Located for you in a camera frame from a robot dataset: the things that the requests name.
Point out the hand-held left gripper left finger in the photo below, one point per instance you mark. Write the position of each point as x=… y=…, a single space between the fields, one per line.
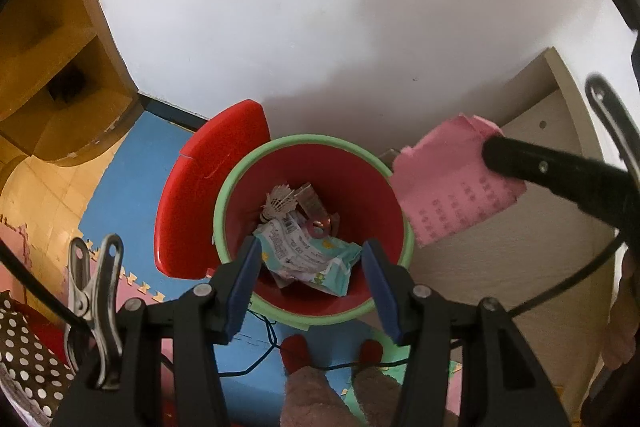
x=240 y=297

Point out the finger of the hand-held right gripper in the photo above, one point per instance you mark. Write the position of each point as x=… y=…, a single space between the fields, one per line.
x=550 y=169

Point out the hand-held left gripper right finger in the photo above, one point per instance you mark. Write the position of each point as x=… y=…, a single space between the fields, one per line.
x=382 y=302

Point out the printed wipes packet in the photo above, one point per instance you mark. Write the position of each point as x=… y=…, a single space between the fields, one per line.
x=300 y=252

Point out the small red wrapper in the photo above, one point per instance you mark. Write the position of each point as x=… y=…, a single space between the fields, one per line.
x=320 y=227

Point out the white shuttlecock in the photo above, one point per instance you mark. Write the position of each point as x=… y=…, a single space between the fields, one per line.
x=280 y=202

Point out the pink paper sheet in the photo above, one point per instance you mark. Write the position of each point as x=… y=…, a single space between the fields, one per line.
x=440 y=187

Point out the red bucket green rim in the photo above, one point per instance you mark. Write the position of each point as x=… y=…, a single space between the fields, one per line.
x=360 y=187

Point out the person's right hand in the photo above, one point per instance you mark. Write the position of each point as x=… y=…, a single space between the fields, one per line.
x=622 y=332

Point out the red sock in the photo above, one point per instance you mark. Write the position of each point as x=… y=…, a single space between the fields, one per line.
x=296 y=352
x=371 y=353

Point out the green foam floor mat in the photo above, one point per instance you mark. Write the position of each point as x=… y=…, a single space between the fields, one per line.
x=397 y=374

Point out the metal spring clip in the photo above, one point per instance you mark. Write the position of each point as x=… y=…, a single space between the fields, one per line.
x=612 y=112
x=100 y=312

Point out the person's right leg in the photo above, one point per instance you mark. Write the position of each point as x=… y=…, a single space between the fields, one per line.
x=380 y=402

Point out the person's leg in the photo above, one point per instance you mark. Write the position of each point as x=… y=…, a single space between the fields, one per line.
x=380 y=402
x=310 y=402

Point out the red plastic stool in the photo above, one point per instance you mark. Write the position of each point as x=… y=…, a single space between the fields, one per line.
x=190 y=187

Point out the person's left leg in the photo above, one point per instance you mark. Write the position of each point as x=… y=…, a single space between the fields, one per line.
x=310 y=402

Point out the pink foam floor mat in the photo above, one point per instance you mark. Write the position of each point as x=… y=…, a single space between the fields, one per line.
x=10 y=237
x=57 y=269

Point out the polka dot cloth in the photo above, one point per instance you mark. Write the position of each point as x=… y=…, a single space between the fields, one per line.
x=25 y=357

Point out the wooden cabinet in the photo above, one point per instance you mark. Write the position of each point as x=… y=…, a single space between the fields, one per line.
x=50 y=117

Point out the wall socket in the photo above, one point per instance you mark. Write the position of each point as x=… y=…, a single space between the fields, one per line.
x=390 y=154

